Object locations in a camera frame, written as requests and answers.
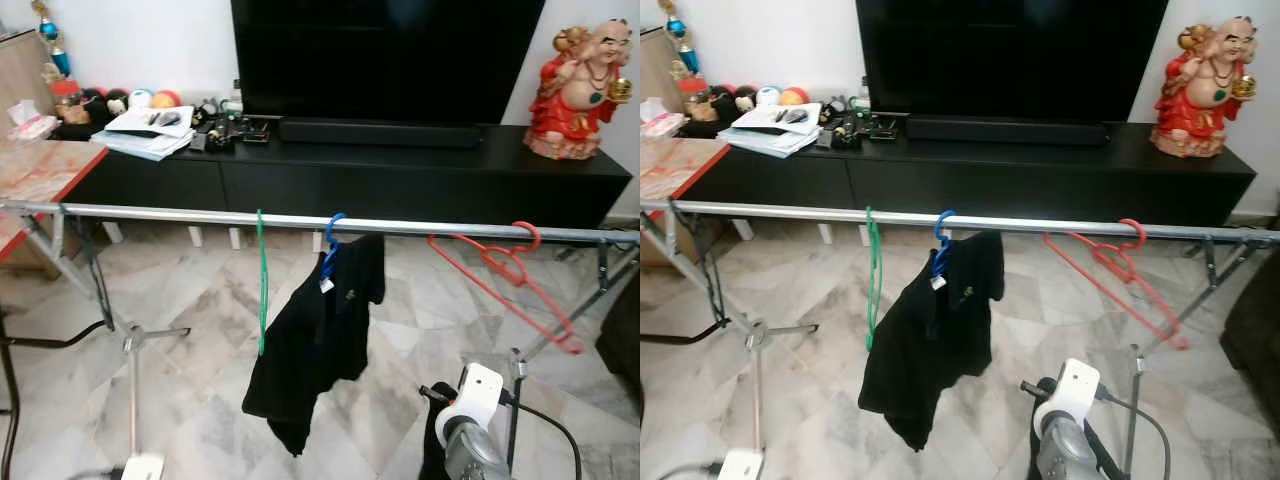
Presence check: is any green plastic hanger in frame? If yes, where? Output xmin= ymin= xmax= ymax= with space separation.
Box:
xmin=865 ymin=206 xmax=883 ymax=351
xmin=255 ymin=208 xmax=269 ymax=356

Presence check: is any red plastic hanger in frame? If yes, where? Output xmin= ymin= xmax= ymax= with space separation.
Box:
xmin=1042 ymin=218 xmax=1191 ymax=351
xmin=427 ymin=221 xmax=586 ymax=356

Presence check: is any blue plastic hanger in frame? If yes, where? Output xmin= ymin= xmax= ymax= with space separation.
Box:
xmin=318 ymin=212 xmax=348 ymax=296
xmin=930 ymin=210 xmax=958 ymax=291

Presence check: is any thin black hanger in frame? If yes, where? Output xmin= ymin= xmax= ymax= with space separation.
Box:
xmin=680 ymin=205 xmax=731 ymax=326
xmin=60 ymin=205 xmax=116 ymax=331

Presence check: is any black fonemax print T-shirt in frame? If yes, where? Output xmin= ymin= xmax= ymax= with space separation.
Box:
xmin=858 ymin=230 xmax=1006 ymax=451
xmin=242 ymin=233 xmax=387 ymax=456

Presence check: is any silver metal clothes rack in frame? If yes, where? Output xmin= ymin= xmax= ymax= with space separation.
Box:
xmin=640 ymin=198 xmax=1280 ymax=480
xmin=0 ymin=200 xmax=641 ymax=480

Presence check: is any black TV console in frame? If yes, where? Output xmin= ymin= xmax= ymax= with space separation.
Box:
xmin=50 ymin=120 xmax=634 ymax=231
xmin=680 ymin=120 xmax=1258 ymax=229

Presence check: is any black soundbar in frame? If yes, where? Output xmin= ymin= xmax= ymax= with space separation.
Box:
xmin=278 ymin=117 xmax=483 ymax=149
xmin=905 ymin=115 xmax=1109 ymax=146

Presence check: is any small dark gadget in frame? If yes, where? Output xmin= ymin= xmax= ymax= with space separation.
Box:
xmin=205 ymin=110 xmax=241 ymax=151
xmin=832 ymin=108 xmax=867 ymax=149

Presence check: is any red laughing Buddha statue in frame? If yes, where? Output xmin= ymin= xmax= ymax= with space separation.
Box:
xmin=1150 ymin=15 xmax=1259 ymax=159
xmin=523 ymin=18 xmax=636 ymax=161

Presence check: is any black television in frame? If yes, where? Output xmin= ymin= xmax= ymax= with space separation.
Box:
xmin=230 ymin=0 xmax=548 ymax=126
xmin=855 ymin=0 xmax=1169 ymax=123

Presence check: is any marble pattern red-edged folding table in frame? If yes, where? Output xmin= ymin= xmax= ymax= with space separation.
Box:
xmin=0 ymin=138 xmax=109 ymax=480
xmin=640 ymin=135 xmax=732 ymax=346

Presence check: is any white paper stack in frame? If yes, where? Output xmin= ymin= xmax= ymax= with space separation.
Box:
xmin=717 ymin=103 xmax=823 ymax=159
xmin=90 ymin=105 xmax=196 ymax=161

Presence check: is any white tissue pack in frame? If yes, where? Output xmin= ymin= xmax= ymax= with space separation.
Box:
xmin=640 ymin=97 xmax=689 ymax=139
xmin=5 ymin=98 xmax=59 ymax=141

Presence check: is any light wooden cabinet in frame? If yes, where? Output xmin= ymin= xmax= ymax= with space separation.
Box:
xmin=640 ymin=28 xmax=659 ymax=106
xmin=0 ymin=30 xmax=31 ymax=111

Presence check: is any red lid glass jar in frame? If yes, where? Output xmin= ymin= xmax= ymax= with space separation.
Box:
xmin=50 ymin=78 xmax=84 ymax=126
xmin=678 ymin=75 xmax=713 ymax=123

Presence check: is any black mouse plush toy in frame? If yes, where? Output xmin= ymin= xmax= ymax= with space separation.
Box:
xmin=80 ymin=87 xmax=131 ymax=126
xmin=708 ymin=85 xmax=758 ymax=123

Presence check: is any blue gold trophy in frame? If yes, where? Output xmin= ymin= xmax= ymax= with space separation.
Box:
xmin=30 ymin=0 xmax=73 ymax=81
xmin=660 ymin=0 xmax=701 ymax=76

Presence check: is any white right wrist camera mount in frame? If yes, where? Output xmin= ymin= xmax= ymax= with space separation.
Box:
xmin=437 ymin=362 xmax=504 ymax=448
xmin=1033 ymin=358 xmax=1101 ymax=441

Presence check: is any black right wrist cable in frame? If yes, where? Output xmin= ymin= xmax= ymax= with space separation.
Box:
xmin=498 ymin=385 xmax=583 ymax=480
xmin=1095 ymin=385 xmax=1173 ymax=480

